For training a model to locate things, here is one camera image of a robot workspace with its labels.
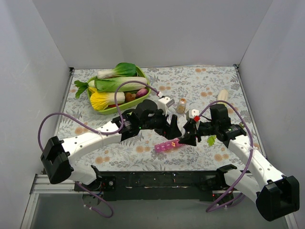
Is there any pink weekly pill organizer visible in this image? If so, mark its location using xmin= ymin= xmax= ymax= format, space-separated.
xmin=154 ymin=138 xmax=184 ymax=153

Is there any white pill bottle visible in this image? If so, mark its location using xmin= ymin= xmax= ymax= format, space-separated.
xmin=181 ymin=127 xmax=188 ymax=138

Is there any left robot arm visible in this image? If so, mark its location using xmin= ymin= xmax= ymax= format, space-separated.
xmin=41 ymin=100 xmax=185 ymax=191

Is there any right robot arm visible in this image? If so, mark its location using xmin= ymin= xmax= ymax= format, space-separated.
xmin=180 ymin=104 xmax=300 ymax=221

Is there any clear pill jar gold lid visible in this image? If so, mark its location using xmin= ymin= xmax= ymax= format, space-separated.
xmin=176 ymin=98 xmax=187 ymax=114

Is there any purple onion toy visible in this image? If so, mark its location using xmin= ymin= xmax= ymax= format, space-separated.
xmin=136 ymin=88 xmax=148 ymax=98

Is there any celery stalk toy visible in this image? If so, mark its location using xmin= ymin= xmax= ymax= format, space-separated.
xmin=207 ymin=89 xmax=229 ymax=146

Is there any floral table mat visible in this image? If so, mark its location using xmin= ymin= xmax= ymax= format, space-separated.
xmin=57 ymin=66 xmax=261 ymax=171

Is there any green plastic basket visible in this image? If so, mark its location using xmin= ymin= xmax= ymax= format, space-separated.
xmin=86 ymin=66 xmax=152 ymax=115

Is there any yellow cabbage toy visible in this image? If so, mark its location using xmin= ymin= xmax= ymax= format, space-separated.
xmin=90 ymin=92 xmax=115 ymax=111

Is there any napa cabbage toy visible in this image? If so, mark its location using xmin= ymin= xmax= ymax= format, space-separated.
xmin=88 ymin=77 xmax=147 ymax=92

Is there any bok choy toy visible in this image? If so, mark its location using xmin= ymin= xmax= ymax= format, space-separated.
xmin=97 ymin=62 xmax=137 ymax=79

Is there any white radish with leaves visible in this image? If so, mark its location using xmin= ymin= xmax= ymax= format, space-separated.
xmin=74 ymin=80 xmax=95 ymax=99

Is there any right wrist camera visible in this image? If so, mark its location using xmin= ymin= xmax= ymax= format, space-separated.
xmin=186 ymin=109 xmax=200 ymax=126

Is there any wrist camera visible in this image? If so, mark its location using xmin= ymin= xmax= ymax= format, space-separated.
xmin=186 ymin=109 xmax=200 ymax=126
xmin=157 ymin=96 xmax=175 ymax=116

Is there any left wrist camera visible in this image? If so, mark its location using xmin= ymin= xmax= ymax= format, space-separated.
xmin=157 ymin=96 xmax=175 ymax=116

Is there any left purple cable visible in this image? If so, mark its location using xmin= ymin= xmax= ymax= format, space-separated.
xmin=38 ymin=81 xmax=165 ymax=218

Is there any purple cable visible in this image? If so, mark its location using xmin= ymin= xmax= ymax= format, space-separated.
xmin=38 ymin=81 xmax=165 ymax=218
xmin=195 ymin=100 xmax=254 ymax=212

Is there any black base frame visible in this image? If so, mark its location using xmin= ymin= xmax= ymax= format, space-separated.
xmin=85 ymin=171 xmax=228 ymax=201

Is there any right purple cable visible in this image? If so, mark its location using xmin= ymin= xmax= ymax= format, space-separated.
xmin=195 ymin=100 xmax=254 ymax=212

